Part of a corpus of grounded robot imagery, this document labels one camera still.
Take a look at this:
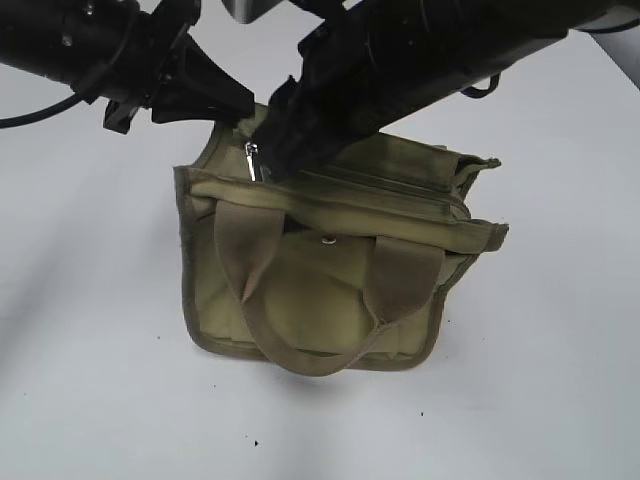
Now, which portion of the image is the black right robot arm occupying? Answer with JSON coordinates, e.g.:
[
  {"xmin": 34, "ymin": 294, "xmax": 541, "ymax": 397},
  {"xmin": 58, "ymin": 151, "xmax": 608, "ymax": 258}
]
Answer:
[{"xmin": 251, "ymin": 1, "xmax": 639, "ymax": 178}]

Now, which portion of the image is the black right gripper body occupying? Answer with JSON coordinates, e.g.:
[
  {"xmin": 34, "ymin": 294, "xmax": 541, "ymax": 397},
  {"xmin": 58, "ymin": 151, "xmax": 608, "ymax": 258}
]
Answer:
[{"xmin": 297, "ymin": 1, "xmax": 480, "ymax": 142}]

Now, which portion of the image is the black cable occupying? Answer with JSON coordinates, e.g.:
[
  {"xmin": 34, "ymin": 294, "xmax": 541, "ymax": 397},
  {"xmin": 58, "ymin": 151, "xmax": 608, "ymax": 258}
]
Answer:
[{"xmin": 0, "ymin": 88, "xmax": 86, "ymax": 128}]

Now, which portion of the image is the olive yellow canvas bag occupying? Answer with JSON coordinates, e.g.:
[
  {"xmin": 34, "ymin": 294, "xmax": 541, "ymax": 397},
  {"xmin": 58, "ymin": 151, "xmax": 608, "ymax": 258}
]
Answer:
[{"xmin": 174, "ymin": 106, "xmax": 508, "ymax": 377}]

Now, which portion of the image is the silver zipper pull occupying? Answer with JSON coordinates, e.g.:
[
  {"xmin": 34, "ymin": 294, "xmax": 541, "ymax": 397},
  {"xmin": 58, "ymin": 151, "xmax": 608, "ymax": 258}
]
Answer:
[{"xmin": 244, "ymin": 141, "xmax": 263, "ymax": 182}]

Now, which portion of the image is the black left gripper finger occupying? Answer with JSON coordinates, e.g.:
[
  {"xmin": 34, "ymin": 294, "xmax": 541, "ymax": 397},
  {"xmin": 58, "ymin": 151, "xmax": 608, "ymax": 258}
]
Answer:
[{"xmin": 189, "ymin": 37, "xmax": 255, "ymax": 121}]

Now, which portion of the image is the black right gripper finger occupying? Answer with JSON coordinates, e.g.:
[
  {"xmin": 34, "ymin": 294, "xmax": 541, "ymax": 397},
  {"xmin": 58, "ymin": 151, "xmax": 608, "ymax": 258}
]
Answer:
[{"xmin": 253, "ymin": 77, "xmax": 350, "ymax": 181}]

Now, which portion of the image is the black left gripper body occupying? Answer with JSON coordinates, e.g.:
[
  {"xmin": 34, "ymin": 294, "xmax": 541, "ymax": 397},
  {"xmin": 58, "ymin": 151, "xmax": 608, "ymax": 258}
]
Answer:
[{"xmin": 103, "ymin": 1, "xmax": 220, "ymax": 134}]

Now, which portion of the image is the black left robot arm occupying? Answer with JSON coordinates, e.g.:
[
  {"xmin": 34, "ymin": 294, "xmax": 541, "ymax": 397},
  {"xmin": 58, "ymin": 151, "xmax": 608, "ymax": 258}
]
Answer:
[{"xmin": 1, "ymin": 0, "xmax": 255, "ymax": 134}]

